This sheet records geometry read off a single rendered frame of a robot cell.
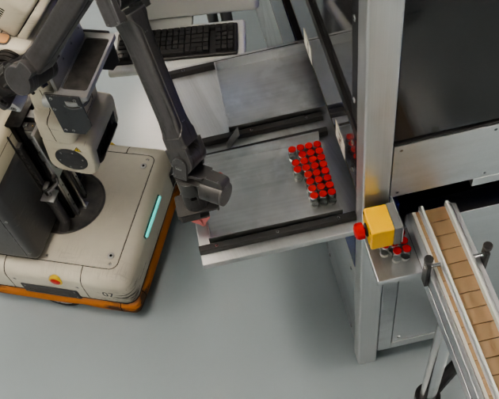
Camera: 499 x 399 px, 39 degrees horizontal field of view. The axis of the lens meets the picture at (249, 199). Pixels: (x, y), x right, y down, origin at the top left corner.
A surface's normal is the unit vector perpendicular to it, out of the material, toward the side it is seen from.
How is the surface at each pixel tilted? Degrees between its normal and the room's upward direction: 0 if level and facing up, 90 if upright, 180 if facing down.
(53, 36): 74
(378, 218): 0
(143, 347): 0
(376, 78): 90
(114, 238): 0
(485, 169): 90
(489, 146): 90
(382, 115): 90
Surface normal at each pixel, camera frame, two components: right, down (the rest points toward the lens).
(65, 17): -0.42, 0.59
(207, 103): -0.11, -0.56
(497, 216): 0.18, 0.80
